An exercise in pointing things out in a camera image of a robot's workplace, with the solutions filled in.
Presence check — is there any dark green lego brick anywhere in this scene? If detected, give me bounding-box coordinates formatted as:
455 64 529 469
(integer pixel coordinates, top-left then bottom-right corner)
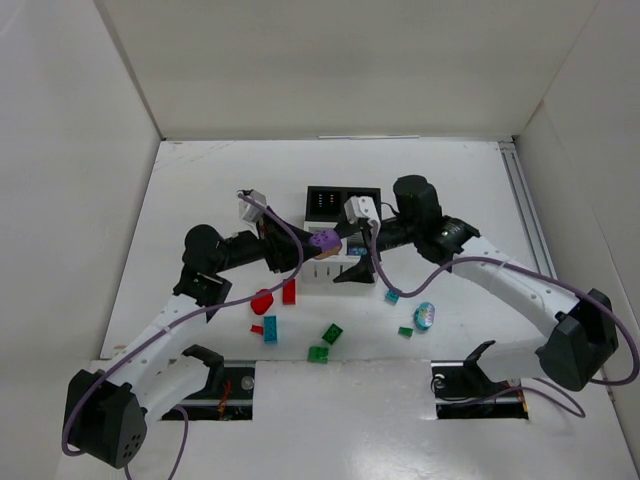
322 323 343 345

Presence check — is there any purple printed lego in container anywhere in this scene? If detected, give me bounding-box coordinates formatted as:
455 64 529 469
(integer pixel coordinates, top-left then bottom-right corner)
347 246 367 257

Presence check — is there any teal long lego brick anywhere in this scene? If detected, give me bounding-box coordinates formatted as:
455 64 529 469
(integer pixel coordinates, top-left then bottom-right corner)
263 316 278 344

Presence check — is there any black two-compartment container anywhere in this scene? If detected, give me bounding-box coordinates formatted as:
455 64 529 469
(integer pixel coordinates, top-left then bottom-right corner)
305 186 381 222

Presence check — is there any purple rounded lego brick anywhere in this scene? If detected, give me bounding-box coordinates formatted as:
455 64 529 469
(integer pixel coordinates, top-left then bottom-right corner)
309 229 342 260

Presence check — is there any white two-compartment container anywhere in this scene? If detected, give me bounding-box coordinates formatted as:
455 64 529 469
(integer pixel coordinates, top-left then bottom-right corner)
298 220 379 294

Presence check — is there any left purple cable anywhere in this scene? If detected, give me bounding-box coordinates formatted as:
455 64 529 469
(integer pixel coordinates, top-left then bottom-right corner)
60 188 306 480

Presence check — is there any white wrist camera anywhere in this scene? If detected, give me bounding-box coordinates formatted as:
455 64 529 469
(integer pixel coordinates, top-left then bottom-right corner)
237 189 268 225
344 196 381 230

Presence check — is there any red heart-shaped lego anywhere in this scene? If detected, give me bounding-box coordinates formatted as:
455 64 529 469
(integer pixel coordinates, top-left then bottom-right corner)
250 289 274 316

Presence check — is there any blue oval printed lego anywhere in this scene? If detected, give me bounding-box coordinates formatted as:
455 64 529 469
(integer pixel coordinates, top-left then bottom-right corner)
413 302 436 332

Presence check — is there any aluminium rail on right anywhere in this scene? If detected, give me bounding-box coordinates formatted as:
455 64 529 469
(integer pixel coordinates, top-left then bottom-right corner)
498 141 557 279

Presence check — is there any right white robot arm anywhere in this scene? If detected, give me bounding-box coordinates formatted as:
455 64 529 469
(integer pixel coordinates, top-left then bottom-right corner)
336 175 618 391

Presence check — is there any light green lego brick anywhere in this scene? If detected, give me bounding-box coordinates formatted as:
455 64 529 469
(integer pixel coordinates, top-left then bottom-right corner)
307 346 329 364

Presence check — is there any small teal lego brick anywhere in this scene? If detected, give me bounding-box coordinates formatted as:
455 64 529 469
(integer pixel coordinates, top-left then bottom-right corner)
385 289 401 305

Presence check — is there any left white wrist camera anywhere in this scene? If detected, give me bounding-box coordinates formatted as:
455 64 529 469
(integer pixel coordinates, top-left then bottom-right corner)
237 189 268 225

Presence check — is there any red rectangular lego brick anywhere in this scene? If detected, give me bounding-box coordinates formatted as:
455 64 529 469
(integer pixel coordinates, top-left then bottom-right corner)
282 279 297 306

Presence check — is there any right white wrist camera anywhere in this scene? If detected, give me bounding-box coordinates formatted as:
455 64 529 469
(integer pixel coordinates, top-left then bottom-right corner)
344 196 381 230

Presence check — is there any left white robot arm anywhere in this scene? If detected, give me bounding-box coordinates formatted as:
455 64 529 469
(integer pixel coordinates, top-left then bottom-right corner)
61 213 320 469

